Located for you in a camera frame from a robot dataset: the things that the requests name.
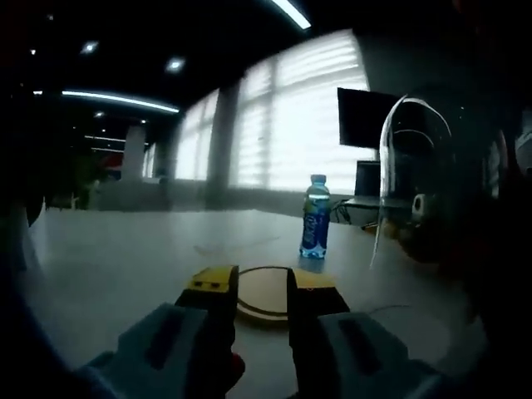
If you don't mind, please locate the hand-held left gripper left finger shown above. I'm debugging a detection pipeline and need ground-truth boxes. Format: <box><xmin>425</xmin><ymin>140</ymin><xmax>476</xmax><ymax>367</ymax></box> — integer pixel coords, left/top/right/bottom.
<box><xmin>76</xmin><ymin>264</ymin><xmax>246</xmax><ymax>399</ymax></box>

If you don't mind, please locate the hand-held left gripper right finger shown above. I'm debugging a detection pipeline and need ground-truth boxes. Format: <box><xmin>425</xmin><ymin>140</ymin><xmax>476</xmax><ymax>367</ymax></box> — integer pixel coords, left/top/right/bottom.
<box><xmin>286</xmin><ymin>268</ymin><xmax>456</xmax><ymax>399</ymax></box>

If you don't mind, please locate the clear glass dome cover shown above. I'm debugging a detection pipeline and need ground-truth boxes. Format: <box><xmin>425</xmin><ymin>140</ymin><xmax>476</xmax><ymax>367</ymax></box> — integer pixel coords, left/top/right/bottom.
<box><xmin>368</xmin><ymin>93</ymin><xmax>516</xmax><ymax>271</ymax></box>

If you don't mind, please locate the blue drink bottle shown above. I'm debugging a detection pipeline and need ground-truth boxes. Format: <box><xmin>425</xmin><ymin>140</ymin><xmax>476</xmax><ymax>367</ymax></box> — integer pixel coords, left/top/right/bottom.
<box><xmin>298</xmin><ymin>173</ymin><xmax>333</xmax><ymax>260</ymax></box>

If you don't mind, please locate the dark laptop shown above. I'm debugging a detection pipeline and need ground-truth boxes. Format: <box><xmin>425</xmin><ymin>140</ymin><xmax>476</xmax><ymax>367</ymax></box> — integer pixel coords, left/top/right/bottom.
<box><xmin>344</xmin><ymin>160</ymin><xmax>383</xmax><ymax>207</ymax></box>

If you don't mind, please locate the round wooden base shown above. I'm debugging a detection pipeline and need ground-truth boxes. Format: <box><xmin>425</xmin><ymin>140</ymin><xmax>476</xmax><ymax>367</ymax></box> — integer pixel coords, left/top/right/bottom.
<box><xmin>234</xmin><ymin>265</ymin><xmax>292</xmax><ymax>329</ymax></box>

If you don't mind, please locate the black monitor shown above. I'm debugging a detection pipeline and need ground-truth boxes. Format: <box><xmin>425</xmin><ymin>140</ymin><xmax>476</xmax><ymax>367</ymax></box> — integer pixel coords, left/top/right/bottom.
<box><xmin>337</xmin><ymin>86</ymin><xmax>402</xmax><ymax>150</ymax></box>

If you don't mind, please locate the black cable bundle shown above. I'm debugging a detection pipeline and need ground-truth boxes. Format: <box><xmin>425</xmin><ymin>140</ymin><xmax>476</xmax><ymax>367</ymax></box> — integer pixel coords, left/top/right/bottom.
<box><xmin>330</xmin><ymin>198</ymin><xmax>354</xmax><ymax>225</ymax></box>

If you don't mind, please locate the red blue wall banner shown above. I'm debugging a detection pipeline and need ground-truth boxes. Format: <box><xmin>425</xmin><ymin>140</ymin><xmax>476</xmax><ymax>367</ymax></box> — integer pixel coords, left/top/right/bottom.
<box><xmin>102</xmin><ymin>156</ymin><xmax>126</xmax><ymax>180</ymax></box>

